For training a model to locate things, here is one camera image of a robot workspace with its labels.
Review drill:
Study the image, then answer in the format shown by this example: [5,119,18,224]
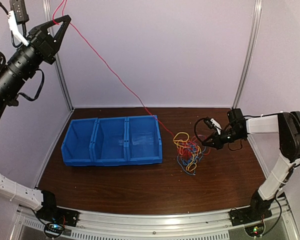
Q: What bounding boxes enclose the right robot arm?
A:
[198,108,300,221]

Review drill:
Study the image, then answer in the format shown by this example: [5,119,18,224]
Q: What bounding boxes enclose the blue plastic bin middle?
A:
[91,117,127,167]

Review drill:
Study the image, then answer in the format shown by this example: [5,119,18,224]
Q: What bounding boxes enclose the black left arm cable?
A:
[0,0,11,16]

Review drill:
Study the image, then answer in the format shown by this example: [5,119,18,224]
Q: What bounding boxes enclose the aluminium front rail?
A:
[8,197,300,240]

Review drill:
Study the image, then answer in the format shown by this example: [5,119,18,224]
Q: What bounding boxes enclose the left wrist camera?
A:
[8,0,30,48]

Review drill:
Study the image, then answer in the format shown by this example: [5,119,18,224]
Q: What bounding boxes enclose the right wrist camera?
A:
[203,117,222,135]

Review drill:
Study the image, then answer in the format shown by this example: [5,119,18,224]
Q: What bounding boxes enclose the left circuit board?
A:
[43,223,65,238]

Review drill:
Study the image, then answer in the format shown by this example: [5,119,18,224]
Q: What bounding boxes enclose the right circuit board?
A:
[244,223,265,238]

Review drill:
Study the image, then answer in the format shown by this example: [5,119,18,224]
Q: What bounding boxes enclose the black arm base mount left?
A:
[36,207,79,227]

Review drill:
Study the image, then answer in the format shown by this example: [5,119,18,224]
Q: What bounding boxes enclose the circuit board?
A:
[43,223,65,238]
[244,223,265,238]

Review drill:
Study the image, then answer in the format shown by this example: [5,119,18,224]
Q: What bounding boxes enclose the red cable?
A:
[52,0,198,163]

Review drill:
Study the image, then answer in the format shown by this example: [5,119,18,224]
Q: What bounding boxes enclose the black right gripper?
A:
[202,127,246,150]

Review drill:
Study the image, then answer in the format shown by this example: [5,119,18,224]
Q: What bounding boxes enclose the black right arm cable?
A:
[193,117,243,151]

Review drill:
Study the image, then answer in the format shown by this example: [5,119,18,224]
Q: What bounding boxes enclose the blue plastic bin right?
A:
[126,115,163,165]

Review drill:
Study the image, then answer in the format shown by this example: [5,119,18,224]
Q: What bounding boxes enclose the blue plastic bin left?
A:
[61,118,98,167]

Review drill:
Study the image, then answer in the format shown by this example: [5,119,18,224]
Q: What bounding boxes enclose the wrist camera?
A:
[8,0,30,48]
[203,117,222,135]

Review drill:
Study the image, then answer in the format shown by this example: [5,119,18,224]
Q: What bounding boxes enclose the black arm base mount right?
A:
[228,206,272,227]

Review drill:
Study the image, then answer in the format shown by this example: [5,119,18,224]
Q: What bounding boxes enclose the aluminium frame post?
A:
[231,0,263,109]
[42,0,74,112]

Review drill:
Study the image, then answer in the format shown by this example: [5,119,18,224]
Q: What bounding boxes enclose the left aluminium frame post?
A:
[42,0,74,112]

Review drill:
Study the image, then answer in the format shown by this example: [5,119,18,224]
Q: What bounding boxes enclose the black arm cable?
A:
[193,117,243,151]
[0,0,11,16]

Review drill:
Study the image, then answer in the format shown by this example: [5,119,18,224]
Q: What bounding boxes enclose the yellow cable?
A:
[172,131,203,173]

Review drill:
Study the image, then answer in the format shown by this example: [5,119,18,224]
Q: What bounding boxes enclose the right aluminium frame post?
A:
[231,0,263,109]

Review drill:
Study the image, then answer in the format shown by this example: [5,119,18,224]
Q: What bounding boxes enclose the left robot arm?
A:
[0,11,72,222]

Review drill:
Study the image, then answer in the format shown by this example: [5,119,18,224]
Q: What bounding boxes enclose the blue plastic bin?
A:
[91,117,127,167]
[61,118,98,167]
[126,115,163,165]

